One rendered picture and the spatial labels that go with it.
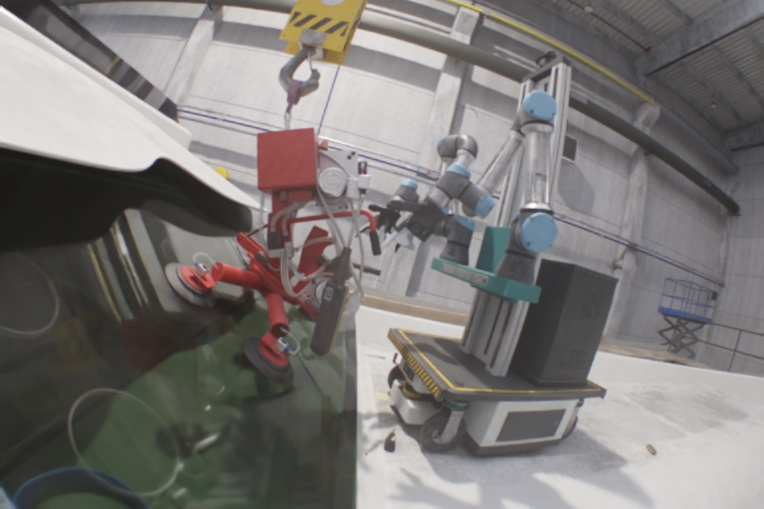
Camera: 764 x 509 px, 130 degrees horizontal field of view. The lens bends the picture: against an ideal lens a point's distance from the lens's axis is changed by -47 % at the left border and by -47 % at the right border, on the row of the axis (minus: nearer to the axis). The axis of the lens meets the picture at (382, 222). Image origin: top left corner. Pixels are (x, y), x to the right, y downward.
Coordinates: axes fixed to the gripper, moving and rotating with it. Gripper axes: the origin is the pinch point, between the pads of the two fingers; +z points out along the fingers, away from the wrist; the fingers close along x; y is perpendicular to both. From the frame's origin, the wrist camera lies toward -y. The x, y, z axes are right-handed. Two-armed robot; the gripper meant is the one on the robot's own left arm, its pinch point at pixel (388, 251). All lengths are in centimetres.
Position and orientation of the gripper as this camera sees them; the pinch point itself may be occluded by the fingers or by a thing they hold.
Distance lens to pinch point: 108.4
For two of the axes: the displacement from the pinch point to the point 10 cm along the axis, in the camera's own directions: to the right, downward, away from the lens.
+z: -6.4, 7.7, 0.3
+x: 2.6, 1.8, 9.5
